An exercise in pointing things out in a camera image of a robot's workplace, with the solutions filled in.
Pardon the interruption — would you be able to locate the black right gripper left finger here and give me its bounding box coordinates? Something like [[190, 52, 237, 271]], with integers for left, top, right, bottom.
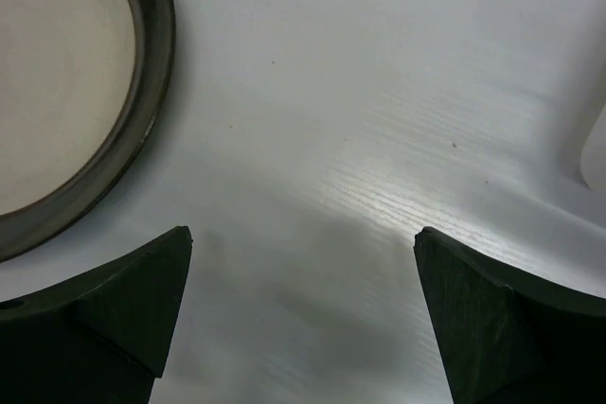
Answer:
[[1, 226, 192, 403]]

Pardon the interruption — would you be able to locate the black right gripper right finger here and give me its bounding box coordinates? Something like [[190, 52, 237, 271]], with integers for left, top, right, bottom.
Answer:
[[414, 227, 605, 403]]

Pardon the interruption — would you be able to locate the black rimmed cream plate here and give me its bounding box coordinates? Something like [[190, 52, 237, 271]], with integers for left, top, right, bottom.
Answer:
[[1, 0, 176, 260]]

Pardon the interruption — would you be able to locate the white wire dish rack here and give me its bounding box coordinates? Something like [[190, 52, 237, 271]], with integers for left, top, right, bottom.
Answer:
[[580, 108, 606, 193]]

